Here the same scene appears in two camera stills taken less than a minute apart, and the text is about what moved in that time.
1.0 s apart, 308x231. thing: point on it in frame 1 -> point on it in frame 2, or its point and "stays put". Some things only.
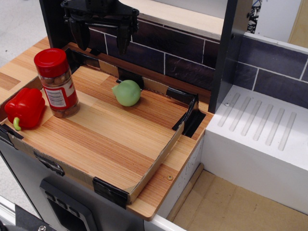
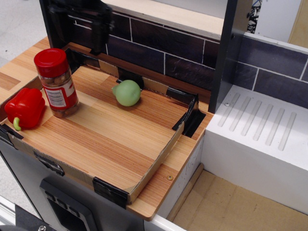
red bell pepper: x=25 y=108 stays put
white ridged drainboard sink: x=260 y=143 stays put
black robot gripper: x=79 y=12 -> x=98 y=12
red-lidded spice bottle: x=52 y=65 stays put
